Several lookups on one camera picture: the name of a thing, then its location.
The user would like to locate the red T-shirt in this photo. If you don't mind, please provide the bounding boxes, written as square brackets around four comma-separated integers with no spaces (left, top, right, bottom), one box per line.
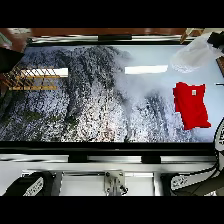
[172,81,212,131]

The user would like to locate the white garment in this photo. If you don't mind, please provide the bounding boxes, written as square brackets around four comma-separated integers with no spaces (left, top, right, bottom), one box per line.
[170,32,224,74]

